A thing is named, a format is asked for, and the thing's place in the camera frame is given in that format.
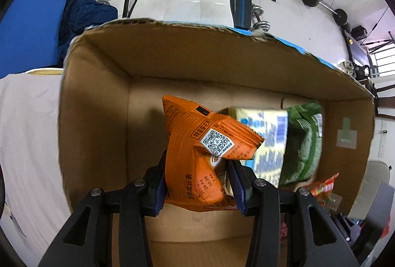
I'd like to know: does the grey plastic chair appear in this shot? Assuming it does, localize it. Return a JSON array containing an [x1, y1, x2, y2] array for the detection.
[[348, 161, 390, 220]]

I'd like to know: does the dark blue garment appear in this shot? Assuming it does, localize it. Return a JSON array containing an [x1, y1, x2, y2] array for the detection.
[[56, 0, 118, 68]]

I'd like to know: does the blue foam mat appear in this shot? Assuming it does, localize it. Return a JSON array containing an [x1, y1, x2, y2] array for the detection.
[[0, 0, 66, 78]]

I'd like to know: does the black speaker box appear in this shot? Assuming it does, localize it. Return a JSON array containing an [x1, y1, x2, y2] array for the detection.
[[351, 25, 368, 41]]

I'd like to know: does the open cardboard box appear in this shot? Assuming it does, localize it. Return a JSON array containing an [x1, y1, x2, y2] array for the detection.
[[42, 19, 375, 266]]

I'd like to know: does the short barbell on floor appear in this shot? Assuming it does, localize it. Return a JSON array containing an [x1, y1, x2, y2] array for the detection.
[[302, 0, 348, 27]]

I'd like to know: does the white blue tissue pack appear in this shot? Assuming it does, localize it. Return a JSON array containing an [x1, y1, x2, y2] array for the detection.
[[228, 107, 288, 187]]

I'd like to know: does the red flowered snack packet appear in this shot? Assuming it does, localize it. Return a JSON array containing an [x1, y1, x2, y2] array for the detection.
[[280, 173, 339, 242]]

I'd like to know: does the orange snack packet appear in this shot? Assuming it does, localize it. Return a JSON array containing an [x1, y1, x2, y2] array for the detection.
[[162, 95, 264, 212]]

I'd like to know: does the green snack packet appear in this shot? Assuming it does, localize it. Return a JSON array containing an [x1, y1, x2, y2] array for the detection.
[[279, 102, 323, 186]]

